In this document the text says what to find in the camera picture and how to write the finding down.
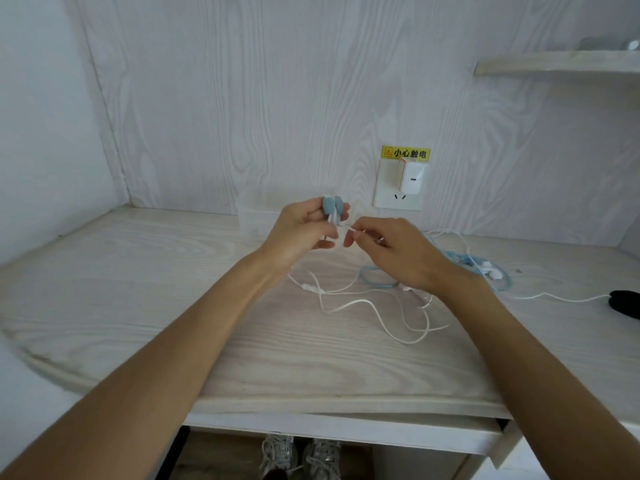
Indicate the white wooden shelf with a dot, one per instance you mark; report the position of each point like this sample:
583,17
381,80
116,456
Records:
555,62

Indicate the white wall charger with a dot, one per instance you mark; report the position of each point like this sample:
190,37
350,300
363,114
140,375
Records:
413,175

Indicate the person's right forearm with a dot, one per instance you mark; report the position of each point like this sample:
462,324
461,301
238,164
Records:
540,384

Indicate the black oval object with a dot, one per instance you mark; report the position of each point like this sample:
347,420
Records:
625,302

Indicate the clear plastic box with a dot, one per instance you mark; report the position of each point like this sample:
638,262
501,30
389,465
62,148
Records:
257,214

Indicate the person's left forearm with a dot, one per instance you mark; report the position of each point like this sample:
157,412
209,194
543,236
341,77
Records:
150,369

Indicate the person's right hand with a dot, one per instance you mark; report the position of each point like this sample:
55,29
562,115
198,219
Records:
405,257

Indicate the yellow warning sticker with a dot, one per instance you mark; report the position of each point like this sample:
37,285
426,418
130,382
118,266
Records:
406,153

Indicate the white wall socket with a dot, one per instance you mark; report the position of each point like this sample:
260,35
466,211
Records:
387,192

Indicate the person's left thumb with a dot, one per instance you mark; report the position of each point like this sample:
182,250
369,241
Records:
337,216

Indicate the person's shoe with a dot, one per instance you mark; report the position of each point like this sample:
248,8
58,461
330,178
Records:
322,459
277,457

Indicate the person's left shoe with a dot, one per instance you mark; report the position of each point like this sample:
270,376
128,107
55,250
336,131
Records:
277,457

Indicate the white earbuds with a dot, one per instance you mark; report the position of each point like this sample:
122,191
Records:
492,270

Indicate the person's right thumb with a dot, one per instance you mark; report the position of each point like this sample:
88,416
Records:
356,237

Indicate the person's left hand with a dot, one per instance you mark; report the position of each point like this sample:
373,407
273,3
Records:
292,234

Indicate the person's right shoe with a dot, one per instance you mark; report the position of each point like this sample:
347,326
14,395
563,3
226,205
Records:
322,459

